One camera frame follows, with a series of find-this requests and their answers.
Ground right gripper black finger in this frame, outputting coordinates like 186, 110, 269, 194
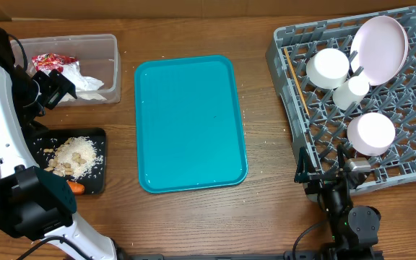
337, 144, 354, 173
294, 147, 319, 181

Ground red snack wrapper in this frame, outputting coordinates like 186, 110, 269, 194
32, 53, 77, 73

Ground pink bowl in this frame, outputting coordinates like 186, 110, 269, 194
347, 113, 396, 156

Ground white napkin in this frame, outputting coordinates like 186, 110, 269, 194
57, 61, 105, 101

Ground white cup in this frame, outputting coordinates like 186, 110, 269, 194
332, 76, 370, 111

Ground white bowl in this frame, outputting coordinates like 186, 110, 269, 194
306, 48, 350, 90

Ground white round plate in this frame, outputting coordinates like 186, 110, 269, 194
350, 16, 408, 86

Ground wooden chopstick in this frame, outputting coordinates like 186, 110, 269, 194
284, 48, 309, 116

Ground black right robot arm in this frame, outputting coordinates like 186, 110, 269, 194
291, 144, 383, 259

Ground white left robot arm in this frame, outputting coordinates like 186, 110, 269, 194
0, 28, 127, 259

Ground grey dishwasher rack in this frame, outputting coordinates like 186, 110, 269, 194
266, 6, 416, 194

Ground clear plastic bin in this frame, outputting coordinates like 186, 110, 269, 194
11, 34, 121, 106

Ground black food tray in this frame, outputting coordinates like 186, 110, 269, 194
27, 128, 107, 194

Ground rice and peanut shell scraps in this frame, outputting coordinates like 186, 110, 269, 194
43, 136, 104, 181

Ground orange carrot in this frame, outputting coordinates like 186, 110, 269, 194
67, 181, 85, 195

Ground teal serving tray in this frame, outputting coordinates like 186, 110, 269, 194
134, 55, 248, 194

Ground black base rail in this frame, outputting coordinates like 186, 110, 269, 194
128, 251, 384, 260

